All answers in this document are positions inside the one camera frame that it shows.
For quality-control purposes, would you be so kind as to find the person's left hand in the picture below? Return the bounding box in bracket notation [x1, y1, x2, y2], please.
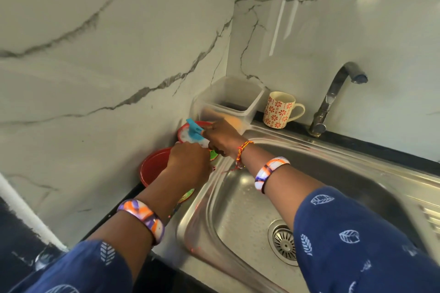
[162, 142, 213, 198]

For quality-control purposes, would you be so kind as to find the person's right hand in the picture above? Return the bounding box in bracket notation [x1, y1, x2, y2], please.
[202, 119, 249, 158]

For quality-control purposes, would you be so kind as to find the blue dish scrubber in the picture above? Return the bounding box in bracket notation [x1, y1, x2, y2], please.
[186, 118, 207, 144]

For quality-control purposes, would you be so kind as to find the person's left forearm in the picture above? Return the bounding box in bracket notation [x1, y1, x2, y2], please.
[88, 173, 193, 281]

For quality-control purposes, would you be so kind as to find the person's right forearm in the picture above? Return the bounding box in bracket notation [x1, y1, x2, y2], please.
[237, 142, 325, 230]

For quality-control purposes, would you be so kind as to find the green patterned plate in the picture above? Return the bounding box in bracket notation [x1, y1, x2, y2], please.
[177, 149, 219, 204]

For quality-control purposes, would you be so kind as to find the red soap dish with foam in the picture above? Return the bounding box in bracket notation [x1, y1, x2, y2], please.
[177, 121, 214, 147]

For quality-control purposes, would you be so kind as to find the clear plastic container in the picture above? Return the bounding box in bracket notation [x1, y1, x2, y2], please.
[190, 76, 265, 135]

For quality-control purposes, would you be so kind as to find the red plastic bowl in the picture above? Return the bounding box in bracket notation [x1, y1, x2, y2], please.
[139, 147, 173, 188]

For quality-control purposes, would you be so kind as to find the orange purple white bangle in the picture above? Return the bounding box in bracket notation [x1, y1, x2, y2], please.
[117, 199, 165, 246]
[254, 157, 291, 194]

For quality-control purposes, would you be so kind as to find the cream mug with red flowers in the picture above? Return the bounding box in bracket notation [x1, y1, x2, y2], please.
[263, 92, 306, 129]

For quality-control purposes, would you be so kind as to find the steel sink faucet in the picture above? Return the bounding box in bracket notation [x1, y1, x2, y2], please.
[308, 62, 369, 138]

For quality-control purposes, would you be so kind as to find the steel sink drain strainer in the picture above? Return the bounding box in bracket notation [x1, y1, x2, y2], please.
[268, 220, 299, 267]

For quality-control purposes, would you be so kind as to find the stainless steel sink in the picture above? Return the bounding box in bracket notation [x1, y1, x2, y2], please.
[177, 121, 440, 293]

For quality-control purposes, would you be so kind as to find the blue leaf print right sleeve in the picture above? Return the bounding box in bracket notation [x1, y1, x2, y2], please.
[293, 186, 440, 293]

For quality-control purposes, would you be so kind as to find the blue leaf print sleeve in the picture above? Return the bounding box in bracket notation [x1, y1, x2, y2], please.
[10, 240, 133, 293]
[293, 186, 440, 293]

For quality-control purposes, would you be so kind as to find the blue leaf print left sleeve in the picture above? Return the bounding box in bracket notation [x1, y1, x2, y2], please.
[10, 240, 133, 293]

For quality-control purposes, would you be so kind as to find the red yellow thread bracelet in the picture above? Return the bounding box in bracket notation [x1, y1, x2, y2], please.
[234, 140, 255, 170]

